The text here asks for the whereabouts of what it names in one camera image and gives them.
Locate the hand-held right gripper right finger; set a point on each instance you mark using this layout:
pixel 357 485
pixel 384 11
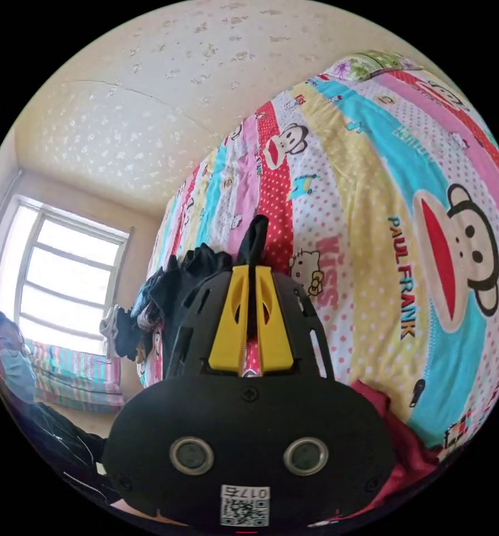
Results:
pixel 275 331

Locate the floral pillow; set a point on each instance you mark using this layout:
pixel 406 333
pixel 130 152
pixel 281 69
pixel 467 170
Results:
pixel 373 63

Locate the window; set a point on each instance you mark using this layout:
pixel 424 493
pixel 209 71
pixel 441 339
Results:
pixel 77 268

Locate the person's right hand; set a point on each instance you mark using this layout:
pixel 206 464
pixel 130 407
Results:
pixel 148 516

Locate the bed with cartoon printed quilt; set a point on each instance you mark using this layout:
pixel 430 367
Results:
pixel 358 209

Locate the person's body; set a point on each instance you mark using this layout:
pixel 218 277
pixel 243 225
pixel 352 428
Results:
pixel 44 431

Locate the black long sleeve shirt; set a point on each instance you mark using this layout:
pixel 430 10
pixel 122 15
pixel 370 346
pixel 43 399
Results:
pixel 255 236

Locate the red garment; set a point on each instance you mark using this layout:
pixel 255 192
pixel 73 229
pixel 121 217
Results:
pixel 400 452

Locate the pink striped cloth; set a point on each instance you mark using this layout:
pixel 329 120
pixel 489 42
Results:
pixel 77 374

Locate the pile of clothes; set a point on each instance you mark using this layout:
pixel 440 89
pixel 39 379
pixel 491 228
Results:
pixel 123 335

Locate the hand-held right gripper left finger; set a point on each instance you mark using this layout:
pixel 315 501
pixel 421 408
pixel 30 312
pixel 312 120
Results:
pixel 228 322

